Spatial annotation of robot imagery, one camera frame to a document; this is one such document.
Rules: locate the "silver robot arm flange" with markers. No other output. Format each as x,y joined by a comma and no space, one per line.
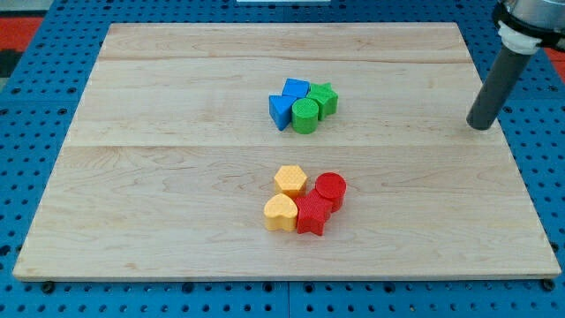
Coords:
527,25

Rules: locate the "yellow hexagon block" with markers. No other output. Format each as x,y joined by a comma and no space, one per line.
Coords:
291,181

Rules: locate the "green cylinder block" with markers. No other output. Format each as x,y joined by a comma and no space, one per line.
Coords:
304,113

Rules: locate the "blue triangle block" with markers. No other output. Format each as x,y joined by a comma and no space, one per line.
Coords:
280,107

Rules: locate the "yellow heart block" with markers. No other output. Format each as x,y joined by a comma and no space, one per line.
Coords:
280,213

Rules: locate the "red cylinder block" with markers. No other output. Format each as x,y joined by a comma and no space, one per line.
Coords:
332,187

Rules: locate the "red star block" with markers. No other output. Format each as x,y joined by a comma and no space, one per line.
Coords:
313,212

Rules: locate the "blue cube block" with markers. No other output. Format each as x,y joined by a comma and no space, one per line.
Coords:
296,88

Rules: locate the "green star block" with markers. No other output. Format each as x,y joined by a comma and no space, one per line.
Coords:
326,98

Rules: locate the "wooden board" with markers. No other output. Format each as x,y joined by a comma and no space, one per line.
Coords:
171,155

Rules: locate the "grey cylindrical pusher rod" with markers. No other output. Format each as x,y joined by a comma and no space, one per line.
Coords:
496,90

